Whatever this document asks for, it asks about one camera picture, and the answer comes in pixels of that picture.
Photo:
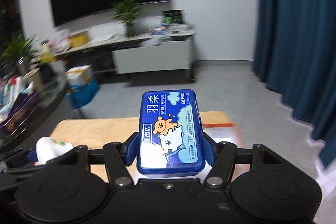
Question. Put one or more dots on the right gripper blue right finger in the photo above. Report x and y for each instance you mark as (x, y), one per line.
(211, 149)

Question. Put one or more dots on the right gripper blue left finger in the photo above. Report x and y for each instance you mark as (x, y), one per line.
(129, 149)

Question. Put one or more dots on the white plastic bottle green logo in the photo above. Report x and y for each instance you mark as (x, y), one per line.
(48, 149)

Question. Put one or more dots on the blue dental floss box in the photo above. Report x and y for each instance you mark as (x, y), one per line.
(170, 134)

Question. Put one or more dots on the orange and white tray box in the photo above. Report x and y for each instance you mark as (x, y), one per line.
(228, 132)

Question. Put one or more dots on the purple storage box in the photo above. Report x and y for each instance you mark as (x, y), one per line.
(20, 114)

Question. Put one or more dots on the blue plastic bag on floor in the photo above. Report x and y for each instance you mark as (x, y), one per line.
(80, 96)

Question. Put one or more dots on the black round glass side table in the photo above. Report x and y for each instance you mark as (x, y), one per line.
(54, 107)

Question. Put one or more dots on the cardboard box on floor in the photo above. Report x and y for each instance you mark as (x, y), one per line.
(79, 76)

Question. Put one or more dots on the beige paper cup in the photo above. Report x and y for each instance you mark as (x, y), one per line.
(35, 77)

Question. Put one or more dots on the white TV cabinet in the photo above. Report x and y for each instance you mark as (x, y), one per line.
(169, 50)

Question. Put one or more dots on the green plant in metal pot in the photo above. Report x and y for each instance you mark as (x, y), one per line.
(18, 47)

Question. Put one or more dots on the white router with antennas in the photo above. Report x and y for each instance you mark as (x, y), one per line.
(106, 31)

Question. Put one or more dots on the yellow box on cabinet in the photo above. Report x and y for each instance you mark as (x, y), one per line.
(79, 39)

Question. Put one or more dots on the dark blue curtain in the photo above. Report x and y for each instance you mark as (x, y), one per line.
(295, 56)

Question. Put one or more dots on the white plastic bag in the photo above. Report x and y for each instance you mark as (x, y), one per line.
(60, 42)

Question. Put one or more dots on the green and black display box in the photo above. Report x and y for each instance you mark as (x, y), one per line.
(173, 16)

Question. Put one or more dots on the potted bamboo plant on cabinet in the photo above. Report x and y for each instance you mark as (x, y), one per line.
(127, 11)

